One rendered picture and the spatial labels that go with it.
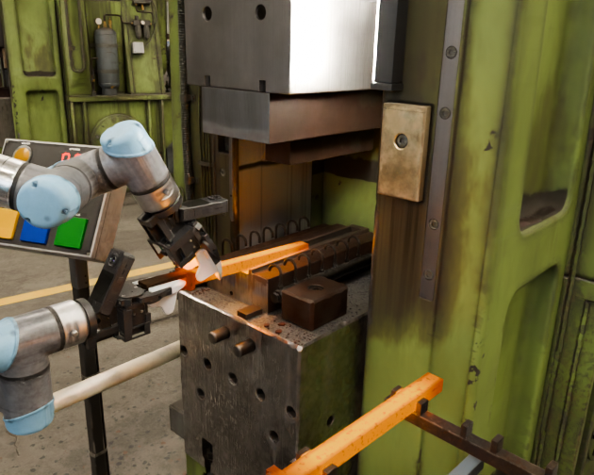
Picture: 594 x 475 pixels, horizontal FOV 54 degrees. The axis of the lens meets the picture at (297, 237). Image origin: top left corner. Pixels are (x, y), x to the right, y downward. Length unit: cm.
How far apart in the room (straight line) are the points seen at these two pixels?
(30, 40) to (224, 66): 481
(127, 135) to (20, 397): 44
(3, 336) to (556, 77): 113
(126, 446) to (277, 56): 171
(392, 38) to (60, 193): 60
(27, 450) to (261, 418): 138
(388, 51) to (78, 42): 495
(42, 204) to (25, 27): 508
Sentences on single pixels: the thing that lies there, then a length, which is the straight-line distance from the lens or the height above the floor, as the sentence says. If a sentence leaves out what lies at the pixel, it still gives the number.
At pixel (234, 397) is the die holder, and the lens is 132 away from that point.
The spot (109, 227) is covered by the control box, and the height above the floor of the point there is 101.
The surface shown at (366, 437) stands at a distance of 84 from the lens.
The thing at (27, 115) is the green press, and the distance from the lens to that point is 591.
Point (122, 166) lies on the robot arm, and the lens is 100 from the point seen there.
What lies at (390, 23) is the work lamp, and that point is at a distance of 107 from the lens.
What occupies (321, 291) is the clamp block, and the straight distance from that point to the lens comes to 118.
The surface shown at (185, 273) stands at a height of 103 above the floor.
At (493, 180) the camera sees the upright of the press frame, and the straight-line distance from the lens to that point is 103.
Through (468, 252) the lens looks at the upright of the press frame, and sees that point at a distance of 108.
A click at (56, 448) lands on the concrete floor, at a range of 248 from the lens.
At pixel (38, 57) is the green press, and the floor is 129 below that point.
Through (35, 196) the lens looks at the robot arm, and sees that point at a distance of 89.
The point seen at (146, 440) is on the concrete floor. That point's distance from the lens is 242.
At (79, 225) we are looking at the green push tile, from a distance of 149.
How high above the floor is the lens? 145
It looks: 18 degrees down
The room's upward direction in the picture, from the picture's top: 1 degrees clockwise
